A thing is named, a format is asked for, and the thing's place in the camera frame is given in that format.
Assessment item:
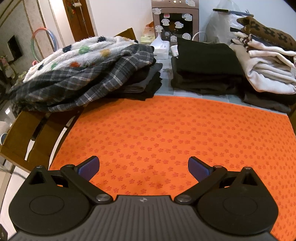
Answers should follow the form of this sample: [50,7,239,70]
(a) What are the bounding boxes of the white fluffy polka-dot garment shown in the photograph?
[23,36,137,83]

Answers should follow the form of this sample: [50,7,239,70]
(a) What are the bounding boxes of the black folded clothes left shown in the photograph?
[106,59,163,101]

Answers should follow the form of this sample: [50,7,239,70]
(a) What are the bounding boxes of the wooden chair left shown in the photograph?
[1,108,82,172]

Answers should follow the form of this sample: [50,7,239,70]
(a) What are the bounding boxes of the dark grey folded garment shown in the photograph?
[238,91,295,113]

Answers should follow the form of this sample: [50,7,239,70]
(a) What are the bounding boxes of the orange patterned table mat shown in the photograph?
[50,96,295,240]

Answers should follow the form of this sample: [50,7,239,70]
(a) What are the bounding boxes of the grey plaid shirt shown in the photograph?
[10,44,155,116]

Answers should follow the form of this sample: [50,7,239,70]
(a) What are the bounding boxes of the cream folded garment stack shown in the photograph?
[230,32,295,95]

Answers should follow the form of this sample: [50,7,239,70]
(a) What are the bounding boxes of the black folded garment centre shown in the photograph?
[171,38,246,95]

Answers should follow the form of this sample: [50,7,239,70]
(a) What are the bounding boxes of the colourful hula hoop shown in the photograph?
[30,27,58,62]

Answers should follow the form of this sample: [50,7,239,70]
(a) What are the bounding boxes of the brown patterned knit garment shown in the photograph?
[236,16,295,51]

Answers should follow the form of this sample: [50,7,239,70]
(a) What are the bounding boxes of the white tissue box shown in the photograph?
[151,34,170,60]

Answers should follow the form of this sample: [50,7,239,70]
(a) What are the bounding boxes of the white plastic bag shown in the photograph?
[205,1,245,45]

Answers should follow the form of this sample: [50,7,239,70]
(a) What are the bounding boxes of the wooden chair behind table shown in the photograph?
[117,28,136,40]

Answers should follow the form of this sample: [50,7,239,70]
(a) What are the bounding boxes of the pink water dispenser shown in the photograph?
[151,0,199,45]

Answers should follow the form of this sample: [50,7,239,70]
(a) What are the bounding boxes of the wall television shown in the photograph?
[8,35,23,62]

